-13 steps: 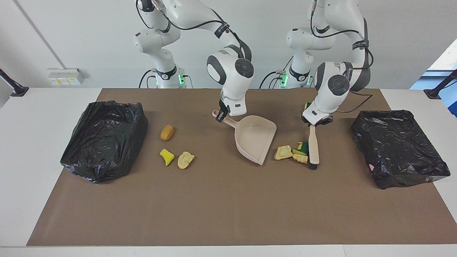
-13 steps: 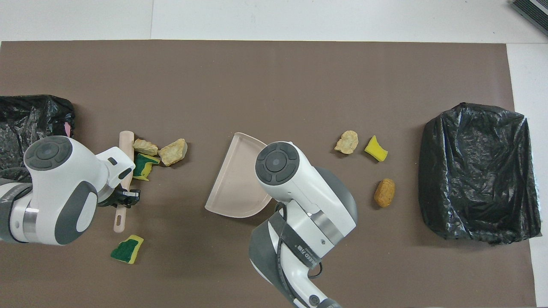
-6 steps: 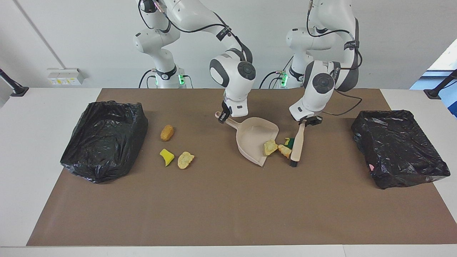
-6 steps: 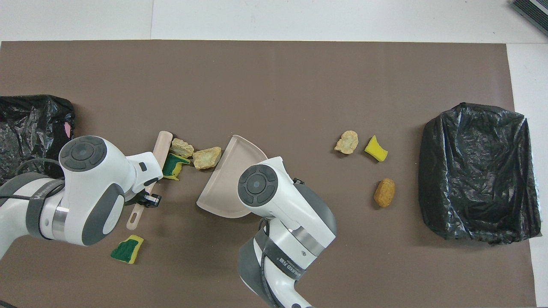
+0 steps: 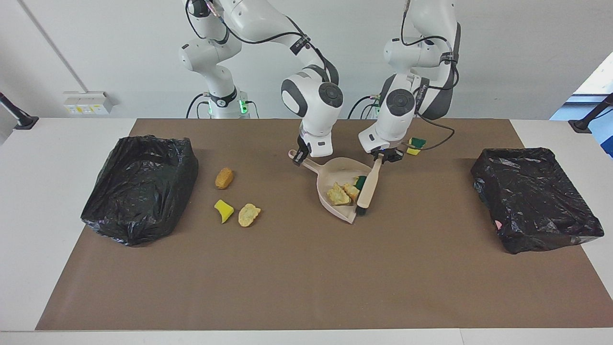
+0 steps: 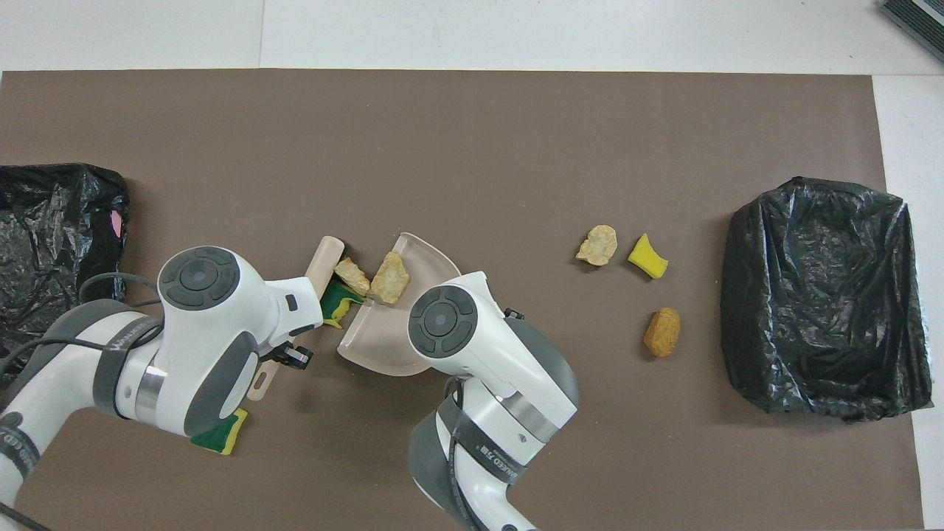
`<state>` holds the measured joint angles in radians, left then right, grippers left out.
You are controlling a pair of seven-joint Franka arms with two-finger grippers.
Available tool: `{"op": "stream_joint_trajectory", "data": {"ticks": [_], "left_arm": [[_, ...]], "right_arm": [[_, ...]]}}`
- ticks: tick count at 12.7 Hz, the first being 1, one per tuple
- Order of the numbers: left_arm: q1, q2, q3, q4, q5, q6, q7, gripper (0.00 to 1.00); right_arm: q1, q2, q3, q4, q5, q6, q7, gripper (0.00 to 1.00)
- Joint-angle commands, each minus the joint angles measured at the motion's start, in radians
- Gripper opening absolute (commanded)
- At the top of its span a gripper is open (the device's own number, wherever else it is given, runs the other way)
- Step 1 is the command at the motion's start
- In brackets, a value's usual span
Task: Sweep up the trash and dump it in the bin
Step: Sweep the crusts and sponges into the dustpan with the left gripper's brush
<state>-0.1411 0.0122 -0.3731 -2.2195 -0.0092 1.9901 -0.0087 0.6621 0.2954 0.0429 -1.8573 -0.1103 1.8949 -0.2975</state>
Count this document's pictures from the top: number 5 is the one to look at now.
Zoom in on left arm gripper cable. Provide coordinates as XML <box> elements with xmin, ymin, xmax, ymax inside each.
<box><xmin>400</xmin><ymin>0</ymin><xmax>460</xmax><ymax>150</ymax></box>

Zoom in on black right base cable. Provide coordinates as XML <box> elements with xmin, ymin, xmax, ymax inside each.
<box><xmin>186</xmin><ymin>92</ymin><xmax>207</xmax><ymax>119</ymax></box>

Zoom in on white wall outlet box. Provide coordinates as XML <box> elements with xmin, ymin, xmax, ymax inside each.
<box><xmin>63</xmin><ymin>91</ymin><xmax>113</xmax><ymax>115</ymax></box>

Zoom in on right arm gripper cable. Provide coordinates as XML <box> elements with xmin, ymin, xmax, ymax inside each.
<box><xmin>184</xmin><ymin>0</ymin><xmax>341</xmax><ymax>87</ymax></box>

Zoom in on beige plastic dustpan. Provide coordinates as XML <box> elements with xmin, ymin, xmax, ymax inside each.
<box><xmin>288</xmin><ymin>149</ymin><xmax>375</xmax><ymax>225</ymax></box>

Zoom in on white wall cable conduit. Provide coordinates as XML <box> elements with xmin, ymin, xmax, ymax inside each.
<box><xmin>18</xmin><ymin>0</ymin><xmax>91</xmax><ymax>94</ymax></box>

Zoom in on black left base cable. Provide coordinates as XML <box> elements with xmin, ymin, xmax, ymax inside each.
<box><xmin>347</xmin><ymin>95</ymin><xmax>379</xmax><ymax>119</ymax></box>

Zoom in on black bag lined bin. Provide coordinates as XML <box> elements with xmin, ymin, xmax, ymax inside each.
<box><xmin>471</xmin><ymin>147</ymin><xmax>605</xmax><ymax>255</ymax></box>
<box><xmin>80</xmin><ymin>135</ymin><xmax>199</xmax><ymax>247</ymax></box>

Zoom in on black base cable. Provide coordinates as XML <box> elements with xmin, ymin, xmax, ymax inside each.
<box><xmin>347</xmin><ymin>95</ymin><xmax>379</xmax><ymax>119</ymax></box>
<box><xmin>186</xmin><ymin>92</ymin><xmax>207</xmax><ymax>119</ymax></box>

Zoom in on brown table mat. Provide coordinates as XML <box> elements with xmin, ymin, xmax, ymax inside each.
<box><xmin>36</xmin><ymin>118</ymin><xmax>613</xmax><ymax>331</ymax></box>

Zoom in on arm gripper cable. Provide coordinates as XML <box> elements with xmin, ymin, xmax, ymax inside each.
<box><xmin>400</xmin><ymin>0</ymin><xmax>460</xmax><ymax>150</ymax></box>
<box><xmin>184</xmin><ymin>0</ymin><xmax>341</xmax><ymax>87</ymax></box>

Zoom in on large beige sponge chunk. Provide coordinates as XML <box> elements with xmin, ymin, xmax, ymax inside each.
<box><xmin>327</xmin><ymin>182</ymin><xmax>352</xmax><ymax>207</ymax></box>

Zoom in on plain yellow sponge piece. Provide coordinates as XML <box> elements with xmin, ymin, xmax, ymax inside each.
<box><xmin>214</xmin><ymin>199</ymin><xmax>235</xmax><ymax>225</ymax></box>

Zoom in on beige brush black bristles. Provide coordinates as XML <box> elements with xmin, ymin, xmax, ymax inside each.
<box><xmin>356</xmin><ymin>154</ymin><xmax>384</xmax><ymax>216</ymax></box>

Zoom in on black clamp stand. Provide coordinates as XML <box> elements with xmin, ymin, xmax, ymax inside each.
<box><xmin>0</xmin><ymin>92</ymin><xmax>39</xmax><ymax>131</ymax></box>
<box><xmin>568</xmin><ymin>93</ymin><xmax>613</xmax><ymax>134</ymax></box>

